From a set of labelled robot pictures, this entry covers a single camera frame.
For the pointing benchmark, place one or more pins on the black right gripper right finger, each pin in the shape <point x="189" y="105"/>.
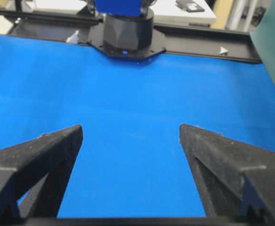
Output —
<point x="232" y="178"/>

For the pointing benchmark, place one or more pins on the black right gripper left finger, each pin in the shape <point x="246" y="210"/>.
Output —
<point x="34" y="174"/>

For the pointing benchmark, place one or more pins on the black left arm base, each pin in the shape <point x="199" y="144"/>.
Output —
<point x="127" y="37"/>

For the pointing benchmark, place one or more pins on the black device on table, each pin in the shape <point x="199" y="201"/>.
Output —
<point x="189" y="6"/>

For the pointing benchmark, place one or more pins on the white side table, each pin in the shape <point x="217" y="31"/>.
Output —
<point x="164" y="10"/>

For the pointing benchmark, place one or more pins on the black aluminium frame rail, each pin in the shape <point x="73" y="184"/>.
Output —
<point x="190" y="41"/>

